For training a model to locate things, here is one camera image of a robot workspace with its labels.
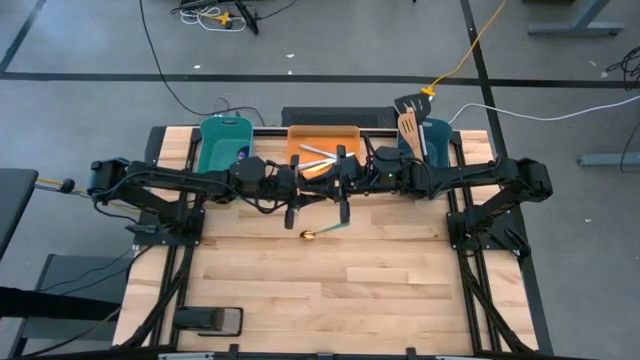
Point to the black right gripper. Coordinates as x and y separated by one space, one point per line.
344 200

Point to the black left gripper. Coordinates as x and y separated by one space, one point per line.
292 215

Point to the steel table knife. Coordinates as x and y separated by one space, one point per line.
317 150

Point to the slotted wooden spatula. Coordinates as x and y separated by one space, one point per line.
407 125

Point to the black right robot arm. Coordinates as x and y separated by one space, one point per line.
475 175

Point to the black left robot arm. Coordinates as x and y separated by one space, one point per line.
165 180

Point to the orange plastic tray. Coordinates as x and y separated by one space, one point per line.
320 135

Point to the black vented computer case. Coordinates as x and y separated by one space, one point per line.
330 116

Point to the green plastic bin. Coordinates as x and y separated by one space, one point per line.
220 145

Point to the blue plastic bin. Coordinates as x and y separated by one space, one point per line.
437 145

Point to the black stand on floor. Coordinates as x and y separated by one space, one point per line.
248 20

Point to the grey low shelf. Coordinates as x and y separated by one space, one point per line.
65 270

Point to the grey desk foot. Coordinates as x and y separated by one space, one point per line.
610 159

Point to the black flat bar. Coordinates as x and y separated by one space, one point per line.
40 302

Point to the black side table top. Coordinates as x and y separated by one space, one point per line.
15 200

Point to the grey desk leg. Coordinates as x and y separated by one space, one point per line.
575 28

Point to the black aluminium table frame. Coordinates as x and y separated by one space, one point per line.
154 150

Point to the black table-level camera mount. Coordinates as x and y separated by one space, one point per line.
197 318

